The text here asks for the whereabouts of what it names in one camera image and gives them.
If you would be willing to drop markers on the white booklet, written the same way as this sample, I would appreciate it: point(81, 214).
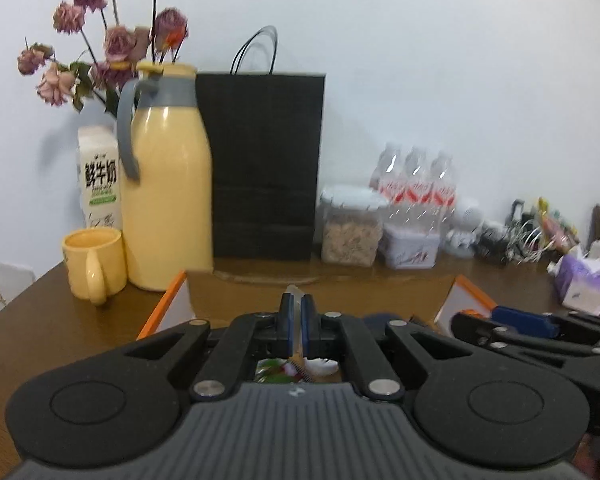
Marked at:
point(2, 290)

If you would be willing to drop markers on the black paper bag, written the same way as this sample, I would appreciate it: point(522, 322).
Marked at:
point(265, 160)

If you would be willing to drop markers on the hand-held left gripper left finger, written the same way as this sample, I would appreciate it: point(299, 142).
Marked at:
point(286, 325)

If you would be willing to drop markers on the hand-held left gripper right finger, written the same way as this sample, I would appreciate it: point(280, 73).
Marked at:
point(308, 325)

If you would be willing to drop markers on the yellow mug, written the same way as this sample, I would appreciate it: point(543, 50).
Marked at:
point(85, 260)

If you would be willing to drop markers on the navy fabric pouch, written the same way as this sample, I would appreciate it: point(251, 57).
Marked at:
point(380, 316)

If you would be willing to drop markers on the red cardboard box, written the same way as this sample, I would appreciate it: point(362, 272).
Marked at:
point(360, 295)

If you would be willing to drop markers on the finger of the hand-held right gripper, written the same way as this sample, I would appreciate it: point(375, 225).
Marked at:
point(520, 345)
point(522, 319)

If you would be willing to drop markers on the white round-headed robot figure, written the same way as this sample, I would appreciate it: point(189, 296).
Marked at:
point(466, 225)

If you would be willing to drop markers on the yellow thermos jug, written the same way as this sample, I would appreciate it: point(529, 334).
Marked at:
point(170, 200)

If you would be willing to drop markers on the purple tissue pack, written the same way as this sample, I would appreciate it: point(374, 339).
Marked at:
point(580, 285)

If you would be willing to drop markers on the colourful snack packets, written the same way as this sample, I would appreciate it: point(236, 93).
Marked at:
point(557, 227)

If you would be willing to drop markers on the clear container of seeds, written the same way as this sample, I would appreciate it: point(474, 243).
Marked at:
point(352, 235)

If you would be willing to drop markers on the white milk carton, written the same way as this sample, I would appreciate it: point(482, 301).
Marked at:
point(100, 180)

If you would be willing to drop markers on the dried pink flower bouquet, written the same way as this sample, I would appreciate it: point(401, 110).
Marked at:
point(115, 45)

